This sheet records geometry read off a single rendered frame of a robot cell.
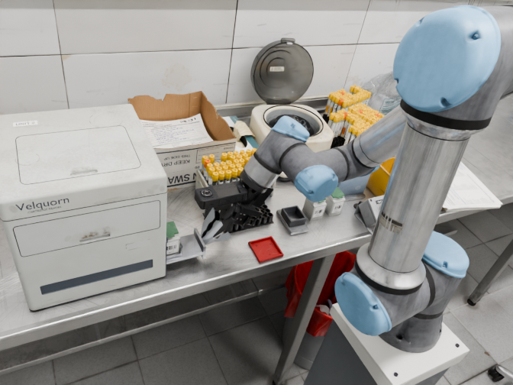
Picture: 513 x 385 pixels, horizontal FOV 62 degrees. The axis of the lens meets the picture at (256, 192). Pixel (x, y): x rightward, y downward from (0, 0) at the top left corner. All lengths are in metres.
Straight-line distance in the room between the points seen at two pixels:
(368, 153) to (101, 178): 0.51
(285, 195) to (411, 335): 0.55
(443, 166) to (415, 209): 0.08
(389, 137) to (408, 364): 0.45
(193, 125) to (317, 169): 0.65
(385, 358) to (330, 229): 0.41
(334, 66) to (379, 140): 0.92
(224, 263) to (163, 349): 0.93
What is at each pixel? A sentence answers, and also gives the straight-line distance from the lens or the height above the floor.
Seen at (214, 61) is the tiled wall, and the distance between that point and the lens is 1.47.
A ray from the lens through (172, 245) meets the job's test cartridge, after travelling 0.97.
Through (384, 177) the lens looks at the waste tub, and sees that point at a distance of 1.33.
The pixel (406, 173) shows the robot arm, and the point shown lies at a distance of 0.64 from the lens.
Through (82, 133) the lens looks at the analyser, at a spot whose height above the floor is 1.18.
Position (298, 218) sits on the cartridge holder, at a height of 0.89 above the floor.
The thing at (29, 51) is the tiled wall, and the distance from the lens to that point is 1.35.
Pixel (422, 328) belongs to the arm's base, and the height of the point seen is 0.98.
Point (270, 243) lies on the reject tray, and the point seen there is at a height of 0.88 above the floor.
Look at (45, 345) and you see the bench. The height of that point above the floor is 0.27.
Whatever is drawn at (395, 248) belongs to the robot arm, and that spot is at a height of 1.22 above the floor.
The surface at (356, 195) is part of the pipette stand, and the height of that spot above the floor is 0.88.
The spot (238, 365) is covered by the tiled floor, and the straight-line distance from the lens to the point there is 1.90.
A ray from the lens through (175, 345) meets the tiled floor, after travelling 1.93.
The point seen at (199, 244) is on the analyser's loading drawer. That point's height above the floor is 0.92.
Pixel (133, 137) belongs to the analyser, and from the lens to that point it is 0.90.
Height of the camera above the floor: 1.67
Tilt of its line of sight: 39 degrees down
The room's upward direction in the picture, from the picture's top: 11 degrees clockwise
